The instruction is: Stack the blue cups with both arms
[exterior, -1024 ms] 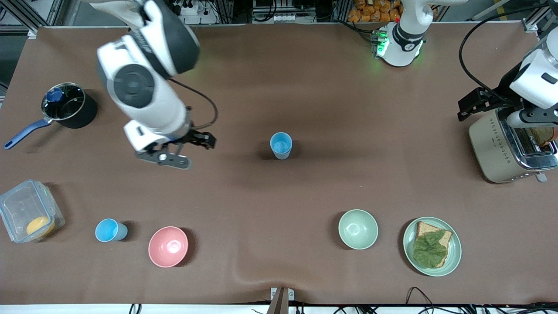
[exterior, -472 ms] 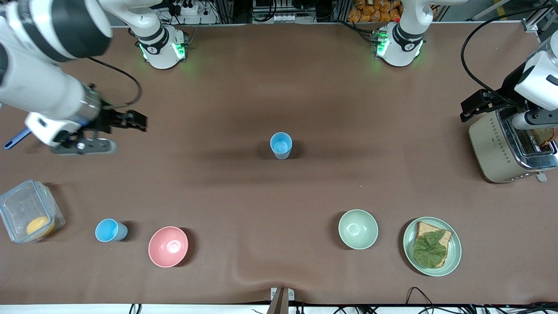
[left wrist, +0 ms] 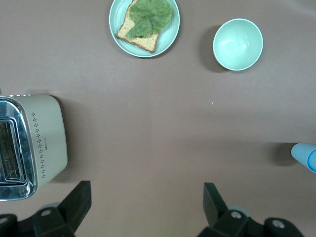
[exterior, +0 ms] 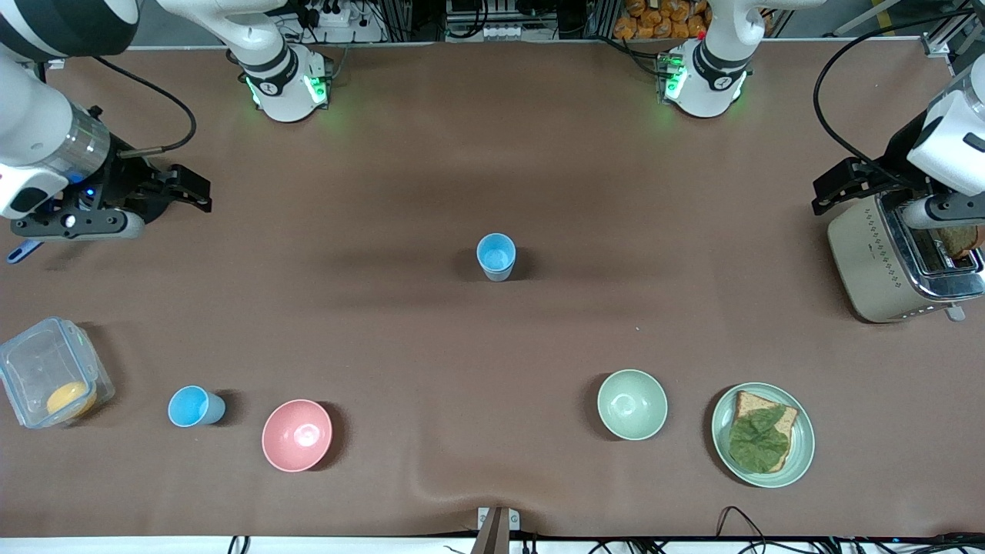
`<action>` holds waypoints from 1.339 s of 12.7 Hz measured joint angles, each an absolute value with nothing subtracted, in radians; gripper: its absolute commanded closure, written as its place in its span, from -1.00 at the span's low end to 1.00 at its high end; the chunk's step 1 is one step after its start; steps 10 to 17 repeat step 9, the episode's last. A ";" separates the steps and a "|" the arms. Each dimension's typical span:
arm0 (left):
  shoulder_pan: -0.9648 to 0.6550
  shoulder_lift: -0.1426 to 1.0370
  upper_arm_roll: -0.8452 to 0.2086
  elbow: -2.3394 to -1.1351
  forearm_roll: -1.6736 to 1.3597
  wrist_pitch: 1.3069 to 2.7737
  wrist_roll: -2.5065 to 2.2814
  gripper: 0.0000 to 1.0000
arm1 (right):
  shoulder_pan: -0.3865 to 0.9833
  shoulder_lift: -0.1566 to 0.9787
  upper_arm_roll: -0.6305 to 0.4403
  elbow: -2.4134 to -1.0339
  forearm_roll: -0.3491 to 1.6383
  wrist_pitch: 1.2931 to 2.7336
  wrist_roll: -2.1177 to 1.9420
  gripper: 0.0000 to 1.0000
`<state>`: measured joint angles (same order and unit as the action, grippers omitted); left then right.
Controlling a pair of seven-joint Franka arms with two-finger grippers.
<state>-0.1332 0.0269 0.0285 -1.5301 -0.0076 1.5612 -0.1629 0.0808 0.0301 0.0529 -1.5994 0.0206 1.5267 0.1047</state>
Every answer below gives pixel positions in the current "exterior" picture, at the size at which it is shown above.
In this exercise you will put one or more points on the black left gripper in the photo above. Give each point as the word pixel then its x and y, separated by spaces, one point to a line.
pixel 891 171

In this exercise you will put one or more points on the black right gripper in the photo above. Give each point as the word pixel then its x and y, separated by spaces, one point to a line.
pixel 125 185

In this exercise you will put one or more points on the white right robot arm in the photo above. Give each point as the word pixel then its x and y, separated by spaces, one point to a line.
pixel 277 85

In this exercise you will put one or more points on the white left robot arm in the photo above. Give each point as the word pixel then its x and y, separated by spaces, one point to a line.
pixel 708 77

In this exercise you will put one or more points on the beige toaster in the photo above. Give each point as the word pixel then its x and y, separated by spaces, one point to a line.
pixel 862 261

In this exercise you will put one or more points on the dark toast in toaster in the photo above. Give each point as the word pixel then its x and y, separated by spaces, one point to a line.
pixel 960 240

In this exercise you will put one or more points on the white power strip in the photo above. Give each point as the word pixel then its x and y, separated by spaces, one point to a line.
pixel 338 19
pixel 502 31

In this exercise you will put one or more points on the clear plastic container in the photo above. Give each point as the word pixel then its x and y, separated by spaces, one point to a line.
pixel 38 362

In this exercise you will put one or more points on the brown toast slice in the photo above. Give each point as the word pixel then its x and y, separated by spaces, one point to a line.
pixel 750 400

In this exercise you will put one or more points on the orange round food piece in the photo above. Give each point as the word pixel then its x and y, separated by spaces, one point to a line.
pixel 68 398

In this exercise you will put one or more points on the bag of orange bread rolls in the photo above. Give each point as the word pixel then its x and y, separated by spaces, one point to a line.
pixel 662 19

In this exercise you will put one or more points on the pale green plate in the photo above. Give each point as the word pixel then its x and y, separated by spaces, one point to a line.
pixel 804 442

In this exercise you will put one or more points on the pink bowl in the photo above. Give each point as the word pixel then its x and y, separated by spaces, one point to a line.
pixel 296 435

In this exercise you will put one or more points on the green lettuce leaf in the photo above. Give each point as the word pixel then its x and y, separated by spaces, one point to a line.
pixel 758 442

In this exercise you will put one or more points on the pale green bowl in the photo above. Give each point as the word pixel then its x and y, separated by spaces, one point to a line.
pixel 631 406

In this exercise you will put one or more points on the brown table cover mat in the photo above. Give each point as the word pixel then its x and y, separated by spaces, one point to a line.
pixel 462 385

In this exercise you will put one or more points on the aluminium frame profile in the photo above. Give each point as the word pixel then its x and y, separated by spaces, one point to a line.
pixel 943 42

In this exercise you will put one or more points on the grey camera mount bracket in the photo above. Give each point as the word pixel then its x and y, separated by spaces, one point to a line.
pixel 496 535

